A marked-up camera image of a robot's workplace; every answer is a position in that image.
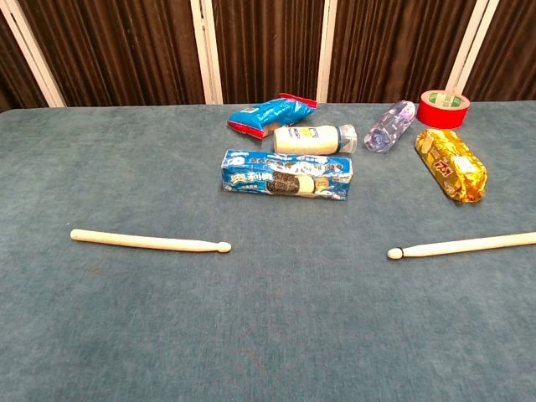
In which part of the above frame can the plain wooden drumstick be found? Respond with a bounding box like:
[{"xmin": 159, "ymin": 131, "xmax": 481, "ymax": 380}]
[{"xmin": 70, "ymin": 228, "xmax": 233, "ymax": 254}]

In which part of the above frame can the wooden drumstick with black ring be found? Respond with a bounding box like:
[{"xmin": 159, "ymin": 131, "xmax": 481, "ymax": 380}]
[{"xmin": 386, "ymin": 230, "xmax": 536, "ymax": 260}]

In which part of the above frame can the blue Oreo cookie box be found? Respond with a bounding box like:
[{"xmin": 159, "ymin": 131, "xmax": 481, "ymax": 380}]
[{"xmin": 220, "ymin": 148, "xmax": 354, "ymax": 202}]

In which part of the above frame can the white bottle with grey cap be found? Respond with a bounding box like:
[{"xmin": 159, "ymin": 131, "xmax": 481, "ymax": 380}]
[{"xmin": 273, "ymin": 123, "xmax": 358, "ymax": 155}]

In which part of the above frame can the blue snack bag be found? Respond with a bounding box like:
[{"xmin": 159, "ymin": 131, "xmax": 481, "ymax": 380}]
[{"xmin": 226, "ymin": 92, "xmax": 318, "ymax": 140}]

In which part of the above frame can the clear plastic water bottle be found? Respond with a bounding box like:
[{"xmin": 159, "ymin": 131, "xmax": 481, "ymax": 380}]
[{"xmin": 363, "ymin": 99, "xmax": 417, "ymax": 154}]

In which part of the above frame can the teal table mat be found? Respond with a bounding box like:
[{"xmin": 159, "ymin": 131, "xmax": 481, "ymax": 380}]
[{"xmin": 0, "ymin": 101, "xmax": 536, "ymax": 402}]

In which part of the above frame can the gold foil snack pack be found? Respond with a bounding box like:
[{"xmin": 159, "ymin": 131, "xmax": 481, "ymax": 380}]
[{"xmin": 414, "ymin": 128, "xmax": 489, "ymax": 204}]

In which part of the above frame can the red tape roll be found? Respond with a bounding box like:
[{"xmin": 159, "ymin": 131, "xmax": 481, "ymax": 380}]
[{"xmin": 415, "ymin": 89, "xmax": 471, "ymax": 130}]

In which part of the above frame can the dark brown curtain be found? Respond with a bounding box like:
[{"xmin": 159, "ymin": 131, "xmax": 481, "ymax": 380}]
[{"xmin": 0, "ymin": 0, "xmax": 536, "ymax": 113}]

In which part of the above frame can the white screen frame post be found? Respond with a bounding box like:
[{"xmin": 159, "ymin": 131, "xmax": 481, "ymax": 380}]
[
  {"xmin": 190, "ymin": 0, "xmax": 224, "ymax": 105},
  {"xmin": 316, "ymin": 0, "xmax": 338, "ymax": 104},
  {"xmin": 0, "ymin": 0, "xmax": 67, "ymax": 108},
  {"xmin": 445, "ymin": 0, "xmax": 502, "ymax": 101}
]

